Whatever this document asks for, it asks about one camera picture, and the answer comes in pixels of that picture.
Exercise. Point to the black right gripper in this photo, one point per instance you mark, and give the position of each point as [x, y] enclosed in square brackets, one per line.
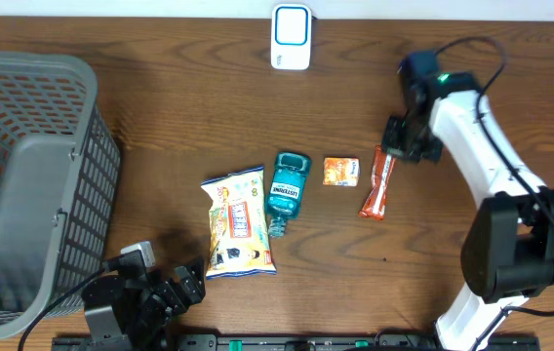
[392, 144]

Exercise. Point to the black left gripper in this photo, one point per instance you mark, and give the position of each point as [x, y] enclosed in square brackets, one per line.
[194, 289]

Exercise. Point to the red chocolate bar wrapper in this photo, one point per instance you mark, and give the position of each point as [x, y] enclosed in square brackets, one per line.
[375, 205]

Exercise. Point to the yellow snack bag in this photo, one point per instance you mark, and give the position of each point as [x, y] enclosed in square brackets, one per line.
[239, 244]

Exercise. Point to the orange tissue packet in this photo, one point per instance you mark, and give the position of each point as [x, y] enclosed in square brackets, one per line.
[341, 171]

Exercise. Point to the teal mouthwash bottle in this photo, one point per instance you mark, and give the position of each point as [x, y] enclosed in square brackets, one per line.
[285, 192]

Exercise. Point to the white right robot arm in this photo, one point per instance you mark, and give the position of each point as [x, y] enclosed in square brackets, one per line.
[508, 254]

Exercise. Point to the white barcode scanner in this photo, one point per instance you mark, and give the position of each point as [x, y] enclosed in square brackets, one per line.
[291, 31]

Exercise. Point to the grey plastic shopping basket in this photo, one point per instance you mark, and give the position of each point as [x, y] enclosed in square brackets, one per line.
[59, 167]

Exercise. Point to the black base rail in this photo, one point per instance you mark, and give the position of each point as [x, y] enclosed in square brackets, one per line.
[211, 342]

